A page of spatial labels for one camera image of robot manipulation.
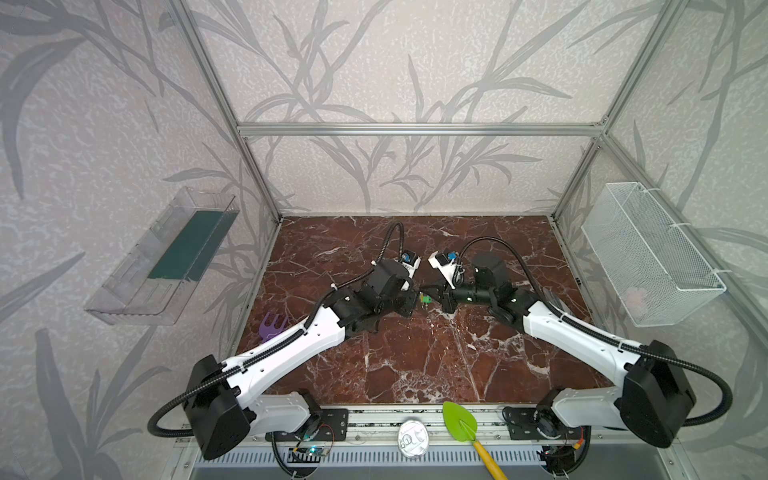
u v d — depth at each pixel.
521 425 0.74
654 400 0.41
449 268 0.67
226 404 0.38
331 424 0.74
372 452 0.71
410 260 0.65
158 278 0.64
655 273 0.63
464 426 0.72
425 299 0.74
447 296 0.66
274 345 0.44
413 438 0.68
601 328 0.96
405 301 0.66
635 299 0.73
